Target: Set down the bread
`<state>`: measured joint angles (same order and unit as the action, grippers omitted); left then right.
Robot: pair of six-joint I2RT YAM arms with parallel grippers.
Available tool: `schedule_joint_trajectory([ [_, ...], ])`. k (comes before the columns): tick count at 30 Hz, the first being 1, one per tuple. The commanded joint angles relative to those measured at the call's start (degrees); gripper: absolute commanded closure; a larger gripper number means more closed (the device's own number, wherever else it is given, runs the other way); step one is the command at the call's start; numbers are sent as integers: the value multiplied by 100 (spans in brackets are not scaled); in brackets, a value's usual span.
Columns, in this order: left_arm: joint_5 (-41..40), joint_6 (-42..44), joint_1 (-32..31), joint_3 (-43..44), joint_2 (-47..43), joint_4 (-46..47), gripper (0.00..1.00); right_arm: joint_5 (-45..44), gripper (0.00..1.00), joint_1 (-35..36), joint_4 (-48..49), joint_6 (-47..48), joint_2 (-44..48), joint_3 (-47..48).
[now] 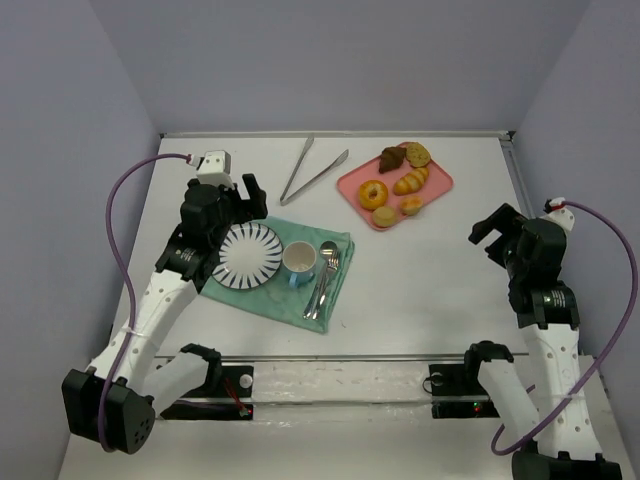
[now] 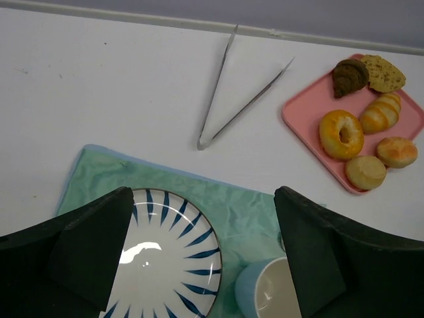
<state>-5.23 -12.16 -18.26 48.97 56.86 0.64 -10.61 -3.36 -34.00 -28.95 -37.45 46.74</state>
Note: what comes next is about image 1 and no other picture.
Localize metal tongs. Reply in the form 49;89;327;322
278;133;350;206

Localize small round yellow bun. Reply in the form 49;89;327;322
372;205;398;228

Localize golden donut bread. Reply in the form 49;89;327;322
358;180;389;211

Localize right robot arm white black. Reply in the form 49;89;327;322
464;198;622;479

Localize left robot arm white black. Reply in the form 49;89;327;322
61;174;268;454

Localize long golden bread roll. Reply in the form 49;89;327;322
393;167;429;196

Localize blue striped white plate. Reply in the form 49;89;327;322
211;222;283;290

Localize blue and cream mug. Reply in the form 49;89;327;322
282;241;317;288

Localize metal spoon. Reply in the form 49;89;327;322
319;240;338;293

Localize small orange-topped bun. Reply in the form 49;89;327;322
399;195;424;216

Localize metal fork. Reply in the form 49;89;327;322
310;250;340;320

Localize metal knife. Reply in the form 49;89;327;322
303;262;327;319

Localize round green-speckled bun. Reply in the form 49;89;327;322
405;142;432;168

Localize pink tray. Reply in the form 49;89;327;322
336;153;455;233

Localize dark chocolate croissant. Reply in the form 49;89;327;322
378;146;406;174

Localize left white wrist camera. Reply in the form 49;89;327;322
196;150;234;188

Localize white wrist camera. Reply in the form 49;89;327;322
541;197;575;234
196;150;234;188

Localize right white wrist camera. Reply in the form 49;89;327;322
541;197;575;234

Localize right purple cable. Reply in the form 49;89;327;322
490;200;639;456

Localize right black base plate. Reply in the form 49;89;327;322
422;363;499;420

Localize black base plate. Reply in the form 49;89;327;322
160;364;254;421
422;363;499;420

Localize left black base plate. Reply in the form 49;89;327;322
160;364;254;421

